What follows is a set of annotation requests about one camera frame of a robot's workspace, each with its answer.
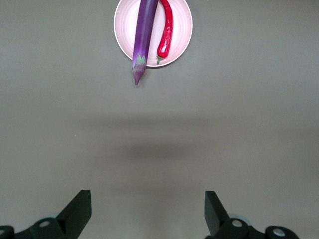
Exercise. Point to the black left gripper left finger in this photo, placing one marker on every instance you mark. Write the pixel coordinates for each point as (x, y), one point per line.
(72, 219)

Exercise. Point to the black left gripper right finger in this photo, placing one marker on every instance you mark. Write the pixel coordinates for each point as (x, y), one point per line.
(221, 224)

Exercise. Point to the red chili pepper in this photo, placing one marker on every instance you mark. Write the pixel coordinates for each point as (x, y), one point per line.
(168, 32)

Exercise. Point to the long purple eggplant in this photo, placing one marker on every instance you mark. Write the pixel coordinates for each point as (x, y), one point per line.
(144, 32)

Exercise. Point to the pink round plate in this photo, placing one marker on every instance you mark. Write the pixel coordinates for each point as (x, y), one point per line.
(180, 30)

